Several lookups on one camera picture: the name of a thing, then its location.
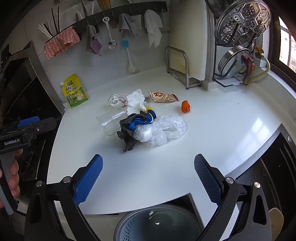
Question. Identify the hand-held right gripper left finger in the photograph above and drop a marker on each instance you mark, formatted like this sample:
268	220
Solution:
89	178

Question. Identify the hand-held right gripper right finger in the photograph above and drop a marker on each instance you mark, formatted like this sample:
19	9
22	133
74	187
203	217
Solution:
208	178

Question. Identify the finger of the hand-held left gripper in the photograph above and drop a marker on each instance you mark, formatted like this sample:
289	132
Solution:
27	121
44	126

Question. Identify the grey perforated wastebasket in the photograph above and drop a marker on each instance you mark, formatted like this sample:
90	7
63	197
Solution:
159	222

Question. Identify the white tissue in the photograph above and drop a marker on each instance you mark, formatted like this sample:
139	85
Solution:
135	99

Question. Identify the yellow rimmed lid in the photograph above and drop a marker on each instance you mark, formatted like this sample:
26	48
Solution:
148	108

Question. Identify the red and white snack wrapper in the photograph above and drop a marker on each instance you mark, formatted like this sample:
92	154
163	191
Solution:
161	97

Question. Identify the person's left hand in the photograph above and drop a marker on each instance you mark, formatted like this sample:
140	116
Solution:
15	176

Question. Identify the black gas stove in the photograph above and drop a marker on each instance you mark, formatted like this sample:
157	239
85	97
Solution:
23	92

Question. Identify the yellow spouted sauce pouch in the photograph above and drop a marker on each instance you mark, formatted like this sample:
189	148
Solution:
74	92

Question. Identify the clear plastic cup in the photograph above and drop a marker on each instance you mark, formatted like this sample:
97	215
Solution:
107	122

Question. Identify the dark black and blue cloth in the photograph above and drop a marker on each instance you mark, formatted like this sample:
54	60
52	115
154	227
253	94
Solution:
128	129

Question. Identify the clear plastic bag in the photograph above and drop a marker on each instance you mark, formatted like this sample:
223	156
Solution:
168	125

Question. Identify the small orange object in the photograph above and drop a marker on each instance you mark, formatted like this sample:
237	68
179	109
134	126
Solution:
185	107

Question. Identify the crumpled pinkish white wrapper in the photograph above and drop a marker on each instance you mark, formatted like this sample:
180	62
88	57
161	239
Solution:
115	100

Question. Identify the pink waffle sponge cloth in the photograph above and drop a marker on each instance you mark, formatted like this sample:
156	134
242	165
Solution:
61	42

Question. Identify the bundle of chopsticks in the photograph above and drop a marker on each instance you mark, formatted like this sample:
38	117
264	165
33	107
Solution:
46	30

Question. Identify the purple dishcloth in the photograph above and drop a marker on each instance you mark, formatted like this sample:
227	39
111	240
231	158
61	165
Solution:
96	47

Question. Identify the black dish rack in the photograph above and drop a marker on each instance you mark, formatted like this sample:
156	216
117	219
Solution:
229	81

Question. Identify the metal cutting board rack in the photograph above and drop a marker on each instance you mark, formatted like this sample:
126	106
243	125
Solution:
186	76

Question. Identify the grey dishcloth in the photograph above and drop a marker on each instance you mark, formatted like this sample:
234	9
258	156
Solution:
127	24
90	32

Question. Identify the steel ladle spoon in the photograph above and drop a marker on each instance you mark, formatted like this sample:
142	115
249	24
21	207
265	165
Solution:
112	44

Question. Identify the steel strainer lid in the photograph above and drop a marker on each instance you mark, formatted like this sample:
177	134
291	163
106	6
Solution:
231	61

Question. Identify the white cutting board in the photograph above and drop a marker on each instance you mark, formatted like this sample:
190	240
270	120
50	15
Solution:
187	34

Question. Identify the white dishcloth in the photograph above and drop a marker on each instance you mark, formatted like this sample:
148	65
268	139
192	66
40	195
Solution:
152	25

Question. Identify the window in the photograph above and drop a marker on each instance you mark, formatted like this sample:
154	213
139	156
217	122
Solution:
288	48

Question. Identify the steel steamer tray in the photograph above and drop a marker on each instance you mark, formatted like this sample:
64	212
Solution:
242	22

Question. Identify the black wall hanging rail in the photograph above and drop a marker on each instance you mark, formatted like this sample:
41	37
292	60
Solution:
99	15

